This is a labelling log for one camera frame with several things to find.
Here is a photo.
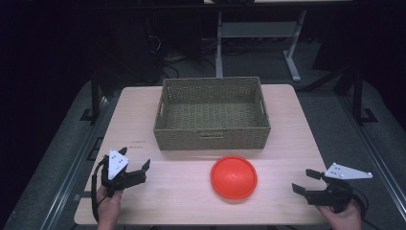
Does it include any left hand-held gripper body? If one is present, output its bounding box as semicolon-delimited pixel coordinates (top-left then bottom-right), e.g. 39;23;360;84
101;149;130;197

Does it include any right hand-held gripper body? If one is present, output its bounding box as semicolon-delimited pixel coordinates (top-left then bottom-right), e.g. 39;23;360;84
319;162;373;215

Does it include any person's right hand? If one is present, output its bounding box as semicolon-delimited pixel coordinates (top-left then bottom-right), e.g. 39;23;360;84
315;198;363;230

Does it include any person's left hand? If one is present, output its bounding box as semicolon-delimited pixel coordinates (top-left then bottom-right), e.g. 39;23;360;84
96;185;124;230

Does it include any black metal stand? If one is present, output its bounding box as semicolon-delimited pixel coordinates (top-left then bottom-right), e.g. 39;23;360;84
350;61;379;127
79;68;103;126

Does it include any orange plastic plate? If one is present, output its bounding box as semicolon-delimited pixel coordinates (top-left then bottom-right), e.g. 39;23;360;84
210;154;259;200

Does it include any green woven basket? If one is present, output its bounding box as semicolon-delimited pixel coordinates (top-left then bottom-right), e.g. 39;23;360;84
153;76;272;151

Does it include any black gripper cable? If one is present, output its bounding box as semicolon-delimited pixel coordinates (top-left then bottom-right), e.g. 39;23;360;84
350;186;384;230
90;156;109;224

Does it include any metal floor rail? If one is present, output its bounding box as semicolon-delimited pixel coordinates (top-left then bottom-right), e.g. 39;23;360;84
341;95;406;221
39;94;111;230

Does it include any tangle of floor cables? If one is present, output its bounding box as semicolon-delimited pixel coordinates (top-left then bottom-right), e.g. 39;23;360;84
146;33;218;80

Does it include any white metal desk frame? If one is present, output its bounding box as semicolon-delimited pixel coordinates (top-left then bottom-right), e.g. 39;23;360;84
214;9;308;83

